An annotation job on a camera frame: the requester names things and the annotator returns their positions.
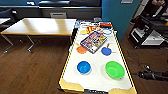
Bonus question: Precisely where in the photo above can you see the dark wall bench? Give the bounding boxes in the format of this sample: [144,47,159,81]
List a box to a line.
[0,0,103,19]

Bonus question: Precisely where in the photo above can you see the person in dark shirt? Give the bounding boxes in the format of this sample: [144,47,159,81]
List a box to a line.
[146,0,168,18]

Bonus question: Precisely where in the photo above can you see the grey chair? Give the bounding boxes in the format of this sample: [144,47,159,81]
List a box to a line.
[49,11,68,19]

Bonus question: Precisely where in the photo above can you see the treadmill machine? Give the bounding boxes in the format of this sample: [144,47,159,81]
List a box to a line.
[128,14,168,50]

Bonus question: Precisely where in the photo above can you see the light wooden long table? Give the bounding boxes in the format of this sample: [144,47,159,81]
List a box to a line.
[0,17,77,54]

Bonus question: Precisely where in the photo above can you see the blue plastic bowl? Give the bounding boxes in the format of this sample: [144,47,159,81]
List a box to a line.
[76,60,92,75]

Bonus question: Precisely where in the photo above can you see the colourful board game box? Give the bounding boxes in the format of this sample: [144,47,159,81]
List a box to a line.
[80,30,109,54]

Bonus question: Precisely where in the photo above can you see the yellow plastic plate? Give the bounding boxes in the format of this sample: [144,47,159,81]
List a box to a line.
[79,29,89,36]

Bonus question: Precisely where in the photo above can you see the yellow wall sign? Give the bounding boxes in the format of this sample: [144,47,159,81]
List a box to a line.
[121,0,134,4]

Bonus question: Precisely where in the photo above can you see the orange plastic plate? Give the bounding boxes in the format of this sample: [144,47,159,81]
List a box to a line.
[76,45,88,55]

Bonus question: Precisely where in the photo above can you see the green plastic bowl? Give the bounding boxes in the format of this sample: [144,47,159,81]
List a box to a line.
[105,60,127,80]

